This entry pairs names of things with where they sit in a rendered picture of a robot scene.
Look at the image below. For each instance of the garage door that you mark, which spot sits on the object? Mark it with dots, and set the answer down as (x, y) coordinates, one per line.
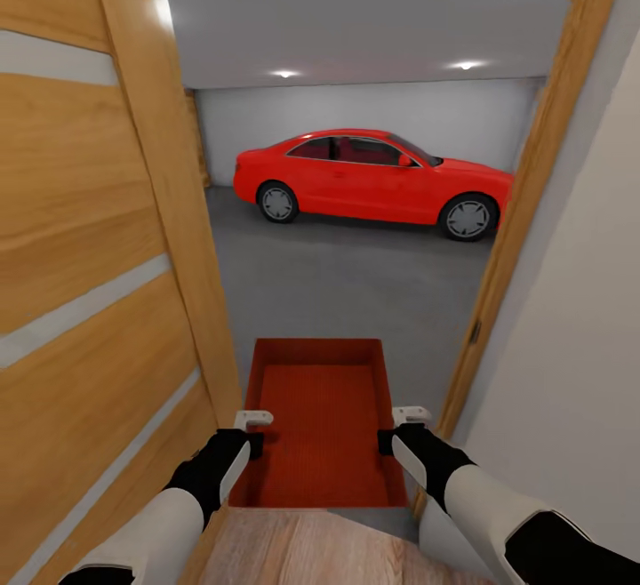
(197, 136)

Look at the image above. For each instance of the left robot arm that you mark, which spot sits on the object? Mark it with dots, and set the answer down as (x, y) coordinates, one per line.
(154, 547)

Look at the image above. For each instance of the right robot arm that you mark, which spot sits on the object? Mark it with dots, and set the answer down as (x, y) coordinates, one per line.
(522, 539)

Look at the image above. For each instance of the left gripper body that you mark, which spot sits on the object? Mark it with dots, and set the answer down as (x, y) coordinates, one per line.
(256, 444)

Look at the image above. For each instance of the car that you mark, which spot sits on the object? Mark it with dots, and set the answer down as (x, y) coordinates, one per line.
(373, 175)

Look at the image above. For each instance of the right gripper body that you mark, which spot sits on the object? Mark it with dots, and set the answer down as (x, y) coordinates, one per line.
(385, 437)

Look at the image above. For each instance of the storage box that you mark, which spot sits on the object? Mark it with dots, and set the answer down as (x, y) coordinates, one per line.
(329, 398)

